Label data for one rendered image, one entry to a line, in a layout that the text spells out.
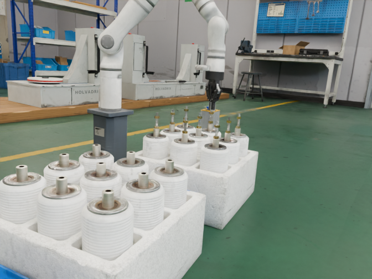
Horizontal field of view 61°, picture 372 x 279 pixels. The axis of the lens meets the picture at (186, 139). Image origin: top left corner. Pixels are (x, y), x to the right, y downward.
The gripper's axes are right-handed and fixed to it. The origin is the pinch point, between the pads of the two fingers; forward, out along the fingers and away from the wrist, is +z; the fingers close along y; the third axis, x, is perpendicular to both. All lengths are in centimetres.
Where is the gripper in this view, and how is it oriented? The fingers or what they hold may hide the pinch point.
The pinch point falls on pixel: (211, 106)
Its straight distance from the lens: 131.4
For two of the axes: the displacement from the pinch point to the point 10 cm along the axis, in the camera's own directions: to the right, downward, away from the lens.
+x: -9.6, 0.1, -2.9
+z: -0.6, 9.7, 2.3
